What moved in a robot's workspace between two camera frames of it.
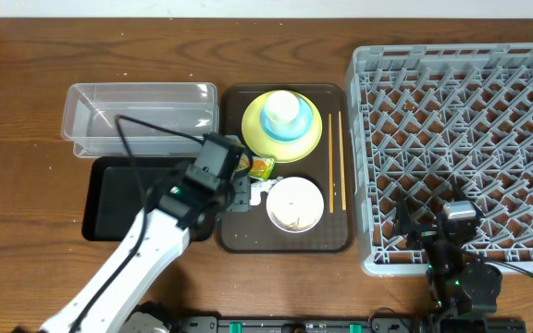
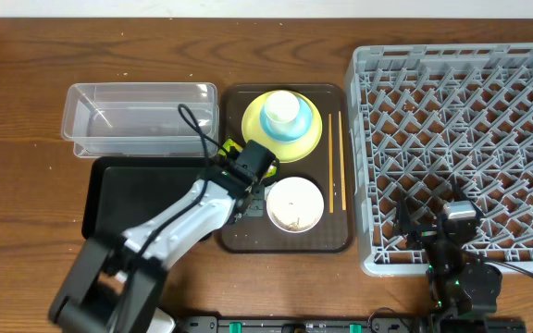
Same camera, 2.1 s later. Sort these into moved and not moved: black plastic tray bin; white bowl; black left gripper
Moved: black left gripper
Not moved: black plastic tray bin; white bowl
